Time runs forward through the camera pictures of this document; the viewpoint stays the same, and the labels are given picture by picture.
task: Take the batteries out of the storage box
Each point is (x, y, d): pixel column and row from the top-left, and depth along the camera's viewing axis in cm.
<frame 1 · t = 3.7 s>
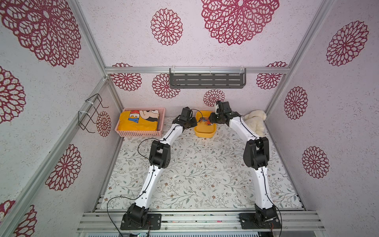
left hand: (196, 121, 110), fingers closed
right hand: (210, 115, 102), fingers open
yellow plastic storage box: (205, 128, 113), point 2 cm above the table
pink plastic basket: (154, 133, 106), point 6 cm above the table
yellow folded cartoon shirt: (138, 120, 112), point 8 cm above the table
white plush toy: (254, 119, 111), point 8 cm above the table

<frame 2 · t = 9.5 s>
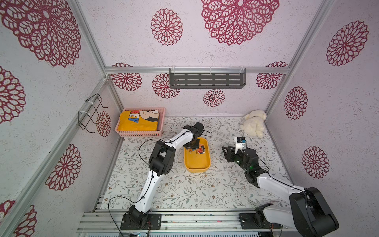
left hand: (192, 146, 102), fingers closed
right hand: (224, 145, 86), fingers open
yellow plastic storage box: (198, 160, 98), on the table
the other named things where they were.

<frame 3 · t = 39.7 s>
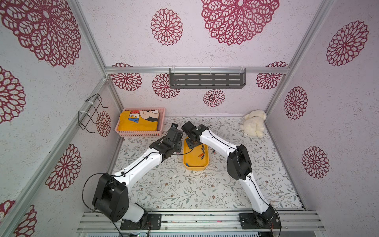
left hand: (174, 142, 86), fingers open
right hand: (192, 141, 97), fingers open
the named things where they were.

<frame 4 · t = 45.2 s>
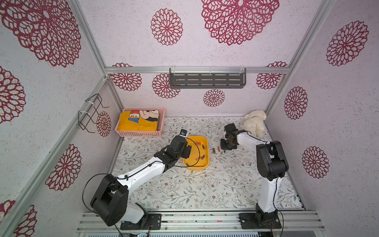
left hand: (184, 145, 86), fingers open
right hand: (223, 144, 102), fingers closed
orange battery: (218, 149, 103), on the table
the other named things where they were.

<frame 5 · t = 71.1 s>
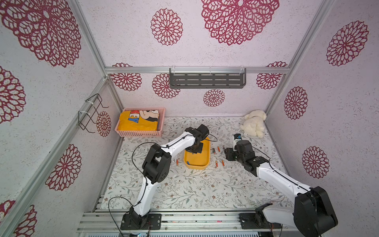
left hand: (193, 150, 94), fingers closed
right hand: (227, 148, 87), fingers open
orange front battery: (223, 163, 97), on the table
the other named things where they were.

